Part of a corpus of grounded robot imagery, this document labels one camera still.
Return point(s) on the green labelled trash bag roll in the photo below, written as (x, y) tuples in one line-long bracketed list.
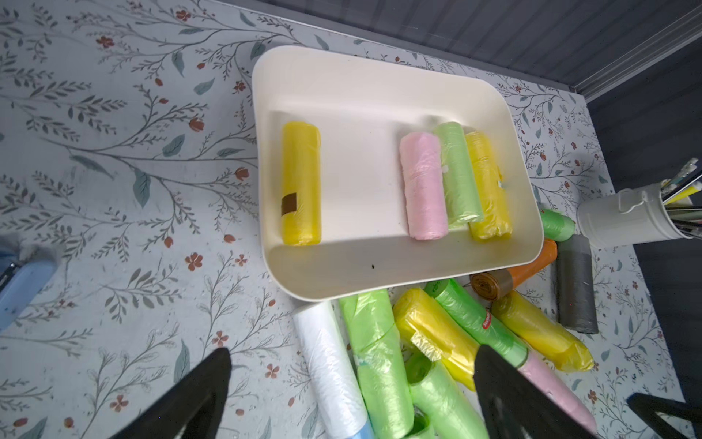
[(474, 318)]

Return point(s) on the light green trash bag roll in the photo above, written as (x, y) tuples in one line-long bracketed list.
[(436, 394), (461, 196), (375, 342)]

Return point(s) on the white blue trash bag roll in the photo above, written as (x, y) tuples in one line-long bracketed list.
[(339, 400)]

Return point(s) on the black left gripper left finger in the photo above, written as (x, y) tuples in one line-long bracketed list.
[(193, 408)]

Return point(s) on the cream storage box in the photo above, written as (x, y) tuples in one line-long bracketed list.
[(362, 109)]

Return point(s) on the orange trash bag roll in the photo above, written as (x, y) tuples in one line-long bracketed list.
[(496, 284)]

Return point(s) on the yellow trash bag roll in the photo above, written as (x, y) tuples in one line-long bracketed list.
[(496, 222), (549, 338), (425, 325), (301, 188)]

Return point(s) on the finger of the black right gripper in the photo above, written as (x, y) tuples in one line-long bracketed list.
[(649, 408)]

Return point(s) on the pink trash bag roll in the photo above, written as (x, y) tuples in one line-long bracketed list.
[(420, 159), (539, 374)]

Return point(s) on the white pen cup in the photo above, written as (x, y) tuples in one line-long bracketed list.
[(657, 212)]

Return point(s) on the grey trash bag roll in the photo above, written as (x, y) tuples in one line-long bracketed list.
[(575, 294)]

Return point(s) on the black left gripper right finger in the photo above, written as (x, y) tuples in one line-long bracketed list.
[(513, 407)]

